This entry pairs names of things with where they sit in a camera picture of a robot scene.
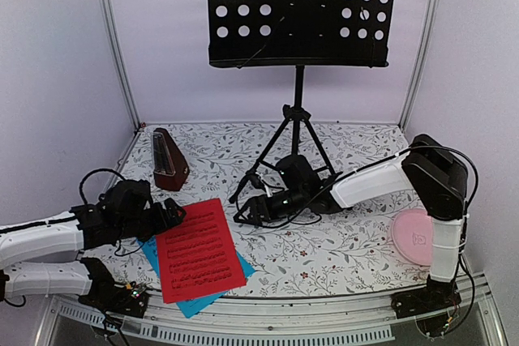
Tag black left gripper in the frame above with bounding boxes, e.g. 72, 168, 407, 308
118, 198, 187, 243

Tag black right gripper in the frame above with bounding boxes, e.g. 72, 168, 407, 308
234, 187, 307, 226

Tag red sheet music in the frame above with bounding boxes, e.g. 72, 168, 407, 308
156, 199, 247, 304

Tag black music stand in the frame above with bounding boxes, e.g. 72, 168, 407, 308
208, 0, 394, 217

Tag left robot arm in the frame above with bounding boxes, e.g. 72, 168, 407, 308
1, 180, 186, 310

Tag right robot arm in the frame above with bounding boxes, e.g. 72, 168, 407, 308
234, 134, 479, 310

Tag brown wooden metronome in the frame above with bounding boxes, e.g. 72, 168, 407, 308
152, 127, 190, 192

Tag pink plastic plate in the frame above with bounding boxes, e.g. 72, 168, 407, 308
390, 208, 433, 267

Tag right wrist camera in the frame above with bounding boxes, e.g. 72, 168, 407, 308
249, 173, 272, 198

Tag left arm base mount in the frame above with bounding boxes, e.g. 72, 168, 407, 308
78, 281, 149, 318

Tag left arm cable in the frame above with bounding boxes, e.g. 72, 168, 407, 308
79, 168, 129, 207

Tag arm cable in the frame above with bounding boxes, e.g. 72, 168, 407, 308
79, 168, 129, 207
259, 145, 482, 282

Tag front aluminium rail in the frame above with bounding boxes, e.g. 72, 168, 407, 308
35, 272, 514, 345

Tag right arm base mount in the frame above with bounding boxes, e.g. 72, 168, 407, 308
391, 278, 461, 339

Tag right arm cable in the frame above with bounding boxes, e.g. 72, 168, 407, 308
259, 145, 482, 282

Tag left aluminium frame post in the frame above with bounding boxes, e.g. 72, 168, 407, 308
99, 0, 141, 133

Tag aluminium frame post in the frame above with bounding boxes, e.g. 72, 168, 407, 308
398, 0, 440, 132
99, 0, 141, 133

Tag right aluminium frame post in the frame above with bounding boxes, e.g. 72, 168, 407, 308
398, 0, 440, 132

